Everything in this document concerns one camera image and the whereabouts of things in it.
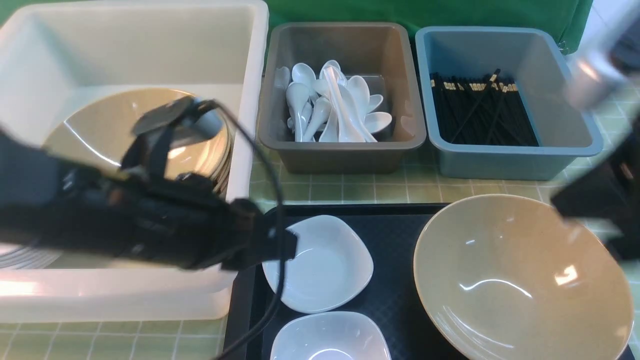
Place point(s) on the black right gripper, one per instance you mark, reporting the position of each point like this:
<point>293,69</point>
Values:
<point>610,191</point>

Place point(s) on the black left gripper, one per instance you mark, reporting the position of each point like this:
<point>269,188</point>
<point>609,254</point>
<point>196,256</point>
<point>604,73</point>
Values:
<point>136,213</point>

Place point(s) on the tan noodle bowl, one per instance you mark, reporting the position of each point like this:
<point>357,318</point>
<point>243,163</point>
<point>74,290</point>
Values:
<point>504,277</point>

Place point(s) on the black chopstick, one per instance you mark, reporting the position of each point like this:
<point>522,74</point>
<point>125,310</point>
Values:
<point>497,113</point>
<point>472,103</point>

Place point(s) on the white square dish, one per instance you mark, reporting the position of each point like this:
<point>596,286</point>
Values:
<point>332,265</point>
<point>334,335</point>

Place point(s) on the white soup spoon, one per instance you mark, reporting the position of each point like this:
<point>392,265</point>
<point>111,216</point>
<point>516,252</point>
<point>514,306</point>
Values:
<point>346,131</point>

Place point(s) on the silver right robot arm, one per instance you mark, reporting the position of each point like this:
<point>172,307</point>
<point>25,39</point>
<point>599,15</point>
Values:
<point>604,66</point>

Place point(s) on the top tan stacked bowl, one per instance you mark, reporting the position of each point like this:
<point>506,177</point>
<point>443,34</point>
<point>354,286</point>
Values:
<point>100,133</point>

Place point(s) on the blue plastic bin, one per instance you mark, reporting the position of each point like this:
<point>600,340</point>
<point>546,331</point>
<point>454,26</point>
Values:
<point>533,59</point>

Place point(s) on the stack of tan bowls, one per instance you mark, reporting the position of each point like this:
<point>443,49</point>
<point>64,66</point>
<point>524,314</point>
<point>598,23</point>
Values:
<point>220,174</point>

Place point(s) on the stack of white dishes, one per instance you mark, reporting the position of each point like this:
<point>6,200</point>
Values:
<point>16,257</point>

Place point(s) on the pile of black chopsticks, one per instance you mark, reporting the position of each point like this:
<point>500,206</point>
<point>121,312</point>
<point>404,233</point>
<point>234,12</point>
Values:
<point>514,125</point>

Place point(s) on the green checkered tablecloth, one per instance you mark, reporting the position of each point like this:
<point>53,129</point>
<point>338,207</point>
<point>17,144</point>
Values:
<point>417,181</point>

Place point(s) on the green fabric backdrop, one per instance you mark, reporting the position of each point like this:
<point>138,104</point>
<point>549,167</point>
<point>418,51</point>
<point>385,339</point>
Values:
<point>564,20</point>

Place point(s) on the large white plastic tub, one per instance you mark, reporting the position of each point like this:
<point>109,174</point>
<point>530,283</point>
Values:
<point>59,57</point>

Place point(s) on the pile of white spoons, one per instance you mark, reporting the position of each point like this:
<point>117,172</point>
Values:
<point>312,117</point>

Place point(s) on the black plastic tray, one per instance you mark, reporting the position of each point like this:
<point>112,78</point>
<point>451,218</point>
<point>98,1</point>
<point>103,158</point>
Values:
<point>390,232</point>

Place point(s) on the grey plastic bin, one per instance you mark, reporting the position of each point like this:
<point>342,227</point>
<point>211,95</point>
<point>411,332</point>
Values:
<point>380,52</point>

